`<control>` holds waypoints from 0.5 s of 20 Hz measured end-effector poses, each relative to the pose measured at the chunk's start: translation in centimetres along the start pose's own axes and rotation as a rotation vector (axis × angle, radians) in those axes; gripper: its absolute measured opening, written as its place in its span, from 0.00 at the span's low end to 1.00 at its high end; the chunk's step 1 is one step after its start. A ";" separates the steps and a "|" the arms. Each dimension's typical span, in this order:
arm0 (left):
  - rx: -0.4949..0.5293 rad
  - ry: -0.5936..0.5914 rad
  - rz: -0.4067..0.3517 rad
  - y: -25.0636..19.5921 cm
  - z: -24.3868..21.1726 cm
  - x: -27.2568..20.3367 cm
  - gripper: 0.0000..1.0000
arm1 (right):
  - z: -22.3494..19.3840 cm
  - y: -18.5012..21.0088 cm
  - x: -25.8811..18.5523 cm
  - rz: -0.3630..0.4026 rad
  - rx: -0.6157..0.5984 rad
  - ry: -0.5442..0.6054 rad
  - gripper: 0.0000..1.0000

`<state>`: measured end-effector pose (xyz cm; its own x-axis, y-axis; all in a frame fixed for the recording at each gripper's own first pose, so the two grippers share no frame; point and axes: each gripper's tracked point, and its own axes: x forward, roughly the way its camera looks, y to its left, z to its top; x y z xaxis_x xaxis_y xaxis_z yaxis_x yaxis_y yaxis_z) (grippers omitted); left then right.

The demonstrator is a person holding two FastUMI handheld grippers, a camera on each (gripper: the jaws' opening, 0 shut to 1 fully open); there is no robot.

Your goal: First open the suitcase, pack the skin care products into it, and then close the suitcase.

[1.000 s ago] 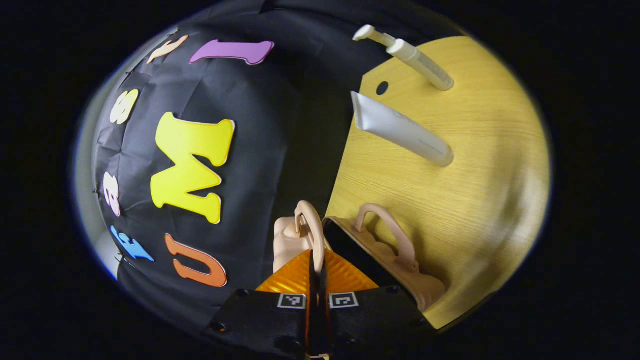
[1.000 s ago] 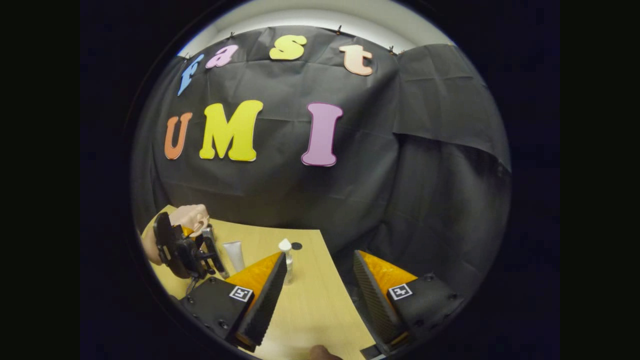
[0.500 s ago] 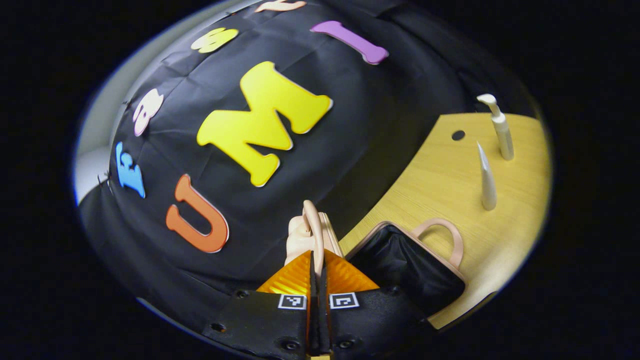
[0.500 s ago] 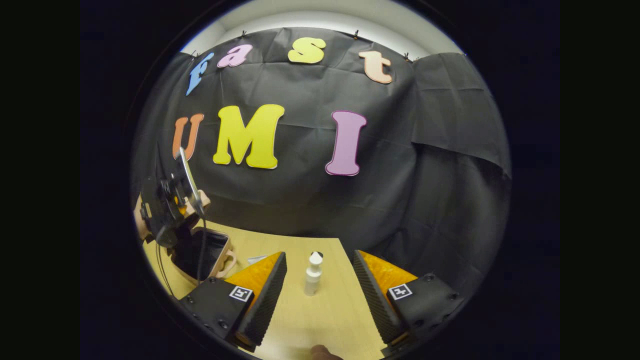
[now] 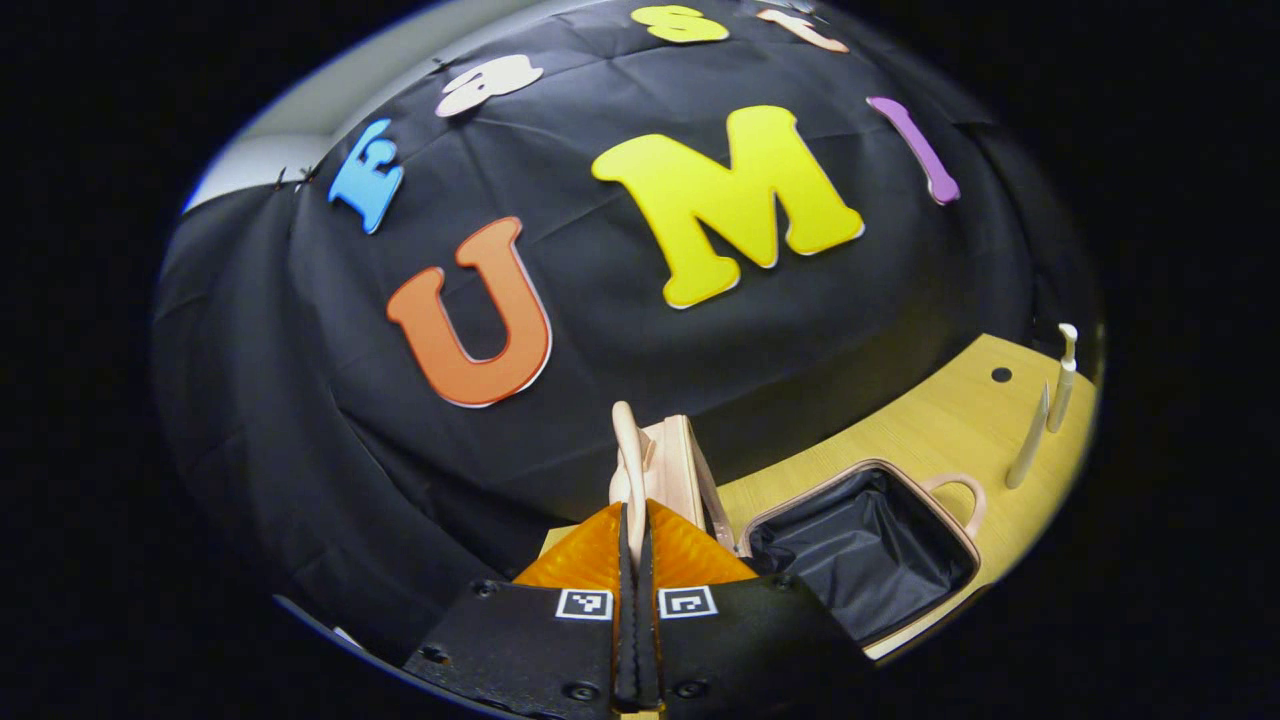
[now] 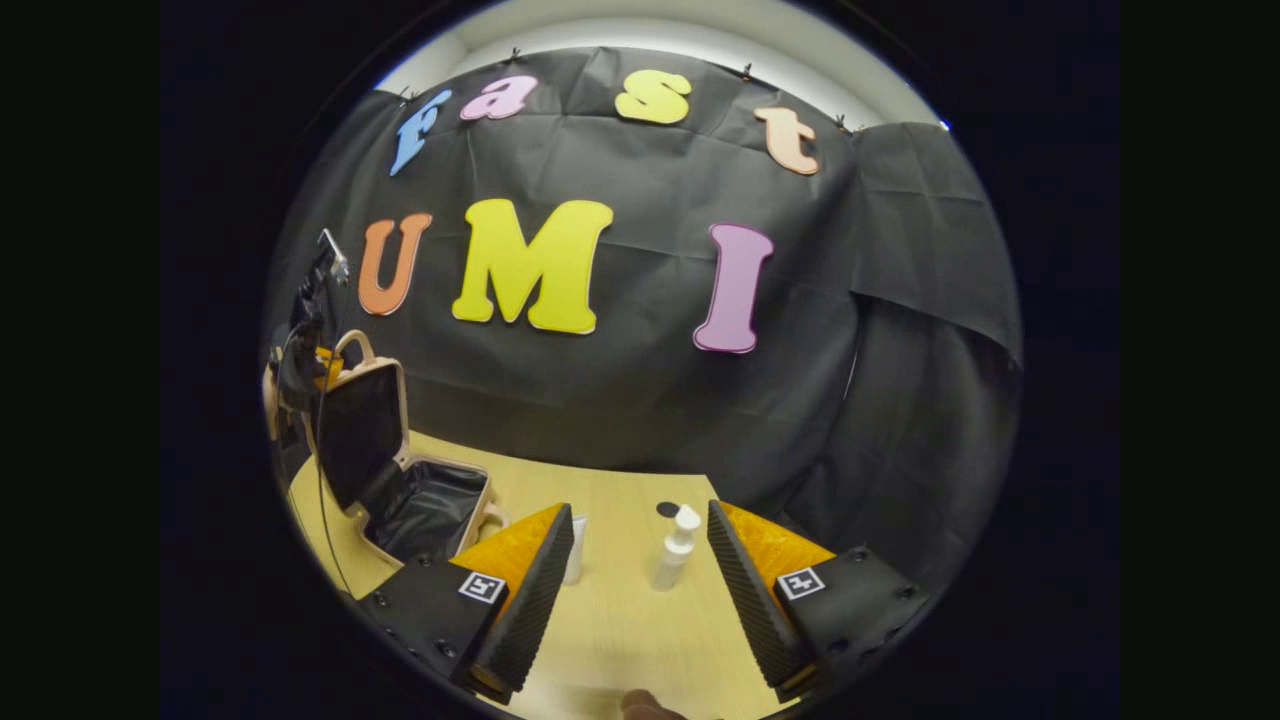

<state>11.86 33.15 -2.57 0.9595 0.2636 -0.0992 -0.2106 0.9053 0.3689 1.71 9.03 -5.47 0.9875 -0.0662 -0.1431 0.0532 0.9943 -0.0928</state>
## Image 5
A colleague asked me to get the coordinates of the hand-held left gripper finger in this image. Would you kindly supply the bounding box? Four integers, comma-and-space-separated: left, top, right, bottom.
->
403, 501, 639, 720
637, 499, 873, 717

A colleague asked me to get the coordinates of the pink suitcase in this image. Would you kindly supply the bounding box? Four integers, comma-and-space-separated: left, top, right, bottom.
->
608, 400, 989, 663

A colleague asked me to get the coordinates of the white squeeze tube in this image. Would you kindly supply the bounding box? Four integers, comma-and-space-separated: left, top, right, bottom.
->
1004, 382, 1052, 491

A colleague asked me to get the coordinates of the white pump bottle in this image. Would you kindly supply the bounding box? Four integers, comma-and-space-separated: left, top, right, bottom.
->
1045, 322, 1081, 435

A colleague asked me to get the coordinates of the black backdrop cloth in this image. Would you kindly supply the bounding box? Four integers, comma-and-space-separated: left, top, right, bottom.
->
150, 0, 1101, 666

